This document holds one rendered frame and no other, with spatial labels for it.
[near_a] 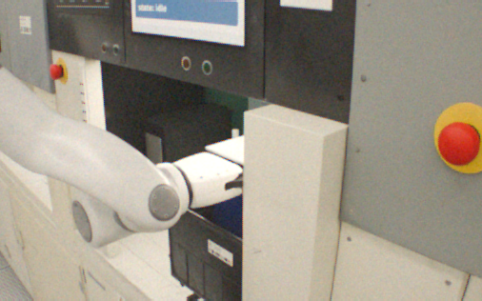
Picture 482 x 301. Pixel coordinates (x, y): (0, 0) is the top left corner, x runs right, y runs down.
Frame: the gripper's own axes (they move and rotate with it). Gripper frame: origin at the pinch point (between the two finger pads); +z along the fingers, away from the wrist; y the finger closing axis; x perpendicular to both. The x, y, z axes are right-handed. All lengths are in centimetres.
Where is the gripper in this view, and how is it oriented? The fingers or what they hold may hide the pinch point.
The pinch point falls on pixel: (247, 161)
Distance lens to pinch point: 80.5
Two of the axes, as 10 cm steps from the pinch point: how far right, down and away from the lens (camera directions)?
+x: 0.1, -9.3, -3.7
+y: 6.8, 2.8, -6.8
